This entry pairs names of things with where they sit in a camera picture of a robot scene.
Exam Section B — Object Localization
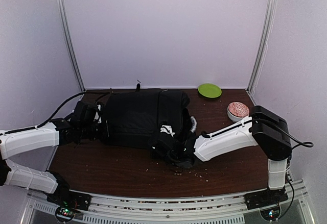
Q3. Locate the front aluminium rail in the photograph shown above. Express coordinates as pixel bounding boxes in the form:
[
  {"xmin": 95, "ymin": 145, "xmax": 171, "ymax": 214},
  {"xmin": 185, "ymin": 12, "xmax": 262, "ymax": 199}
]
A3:
[{"xmin": 18, "ymin": 180, "xmax": 319, "ymax": 223}]

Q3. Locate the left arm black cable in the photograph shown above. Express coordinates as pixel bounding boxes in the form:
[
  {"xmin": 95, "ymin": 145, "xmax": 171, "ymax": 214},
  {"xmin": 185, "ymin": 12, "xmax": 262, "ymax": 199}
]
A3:
[{"xmin": 0, "ymin": 91, "xmax": 108, "ymax": 134}]

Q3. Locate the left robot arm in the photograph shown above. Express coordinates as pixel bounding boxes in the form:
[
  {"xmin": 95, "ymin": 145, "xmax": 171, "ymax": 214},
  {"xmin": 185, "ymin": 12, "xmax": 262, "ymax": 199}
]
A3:
[{"xmin": 1, "ymin": 118, "xmax": 103, "ymax": 206}]

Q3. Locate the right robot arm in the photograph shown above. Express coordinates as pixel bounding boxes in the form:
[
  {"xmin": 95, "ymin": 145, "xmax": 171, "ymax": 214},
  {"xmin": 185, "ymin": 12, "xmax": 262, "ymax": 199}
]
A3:
[{"xmin": 149, "ymin": 106, "xmax": 314, "ymax": 205}]

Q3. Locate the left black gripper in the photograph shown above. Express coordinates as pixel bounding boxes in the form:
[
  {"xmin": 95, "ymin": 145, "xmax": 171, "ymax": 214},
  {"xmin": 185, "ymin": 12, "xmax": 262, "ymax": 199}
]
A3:
[{"xmin": 79, "ymin": 119, "xmax": 113, "ymax": 139}]

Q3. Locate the left aluminium frame post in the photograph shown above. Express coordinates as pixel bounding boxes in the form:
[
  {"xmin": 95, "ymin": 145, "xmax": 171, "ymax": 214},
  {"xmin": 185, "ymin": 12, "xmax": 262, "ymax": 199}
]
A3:
[{"xmin": 57, "ymin": 0, "xmax": 85, "ymax": 91}]

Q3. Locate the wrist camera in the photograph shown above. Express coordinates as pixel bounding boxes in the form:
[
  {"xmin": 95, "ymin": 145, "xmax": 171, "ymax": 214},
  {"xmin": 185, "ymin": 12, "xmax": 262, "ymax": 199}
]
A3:
[
  {"xmin": 70, "ymin": 101, "xmax": 101, "ymax": 127},
  {"xmin": 160, "ymin": 125, "xmax": 176, "ymax": 138}
]

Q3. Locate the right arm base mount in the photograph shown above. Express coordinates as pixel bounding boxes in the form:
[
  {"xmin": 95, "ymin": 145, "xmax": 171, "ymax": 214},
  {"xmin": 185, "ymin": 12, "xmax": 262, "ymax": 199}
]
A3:
[{"xmin": 244, "ymin": 188, "xmax": 288, "ymax": 221}]

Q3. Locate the black student backpack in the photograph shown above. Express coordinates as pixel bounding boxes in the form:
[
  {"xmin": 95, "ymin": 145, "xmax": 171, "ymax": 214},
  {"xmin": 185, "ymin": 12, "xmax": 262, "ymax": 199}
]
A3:
[{"xmin": 100, "ymin": 87, "xmax": 197, "ymax": 149}]

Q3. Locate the right aluminium frame post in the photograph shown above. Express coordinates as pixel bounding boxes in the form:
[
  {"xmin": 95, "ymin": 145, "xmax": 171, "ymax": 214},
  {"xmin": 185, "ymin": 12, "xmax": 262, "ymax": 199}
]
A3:
[{"xmin": 247, "ymin": 0, "xmax": 277, "ymax": 96}]

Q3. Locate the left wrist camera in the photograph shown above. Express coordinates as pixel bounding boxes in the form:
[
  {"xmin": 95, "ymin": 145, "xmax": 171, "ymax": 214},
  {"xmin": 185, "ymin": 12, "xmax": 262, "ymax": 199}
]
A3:
[{"xmin": 70, "ymin": 101, "xmax": 101, "ymax": 127}]

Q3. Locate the red patterned bowl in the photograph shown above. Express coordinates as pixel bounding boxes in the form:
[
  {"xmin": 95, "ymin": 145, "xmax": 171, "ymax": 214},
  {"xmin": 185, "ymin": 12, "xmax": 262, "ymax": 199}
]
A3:
[{"xmin": 227, "ymin": 102, "xmax": 250, "ymax": 122}]

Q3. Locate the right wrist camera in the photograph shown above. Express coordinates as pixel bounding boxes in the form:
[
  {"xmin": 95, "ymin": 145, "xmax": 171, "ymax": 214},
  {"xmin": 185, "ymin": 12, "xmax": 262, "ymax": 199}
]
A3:
[{"xmin": 160, "ymin": 125, "xmax": 176, "ymax": 138}]

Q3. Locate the green plate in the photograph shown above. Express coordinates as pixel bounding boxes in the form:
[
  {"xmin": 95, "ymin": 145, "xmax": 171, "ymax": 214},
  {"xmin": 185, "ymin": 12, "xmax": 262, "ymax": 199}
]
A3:
[{"xmin": 198, "ymin": 83, "xmax": 222, "ymax": 98}]

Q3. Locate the aluminium frame post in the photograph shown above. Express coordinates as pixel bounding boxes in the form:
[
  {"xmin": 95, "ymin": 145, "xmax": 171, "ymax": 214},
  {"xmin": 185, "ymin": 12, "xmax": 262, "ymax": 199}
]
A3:
[
  {"xmin": 247, "ymin": 0, "xmax": 277, "ymax": 96},
  {"xmin": 57, "ymin": 0, "xmax": 85, "ymax": 91}
]

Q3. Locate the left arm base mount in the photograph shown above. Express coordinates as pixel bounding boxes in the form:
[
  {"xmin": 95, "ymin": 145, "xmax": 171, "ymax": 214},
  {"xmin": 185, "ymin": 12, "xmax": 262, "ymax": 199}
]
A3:
[{"xmin": 46, "ymin": 171, "xmax": 91, "ymax": 213}]

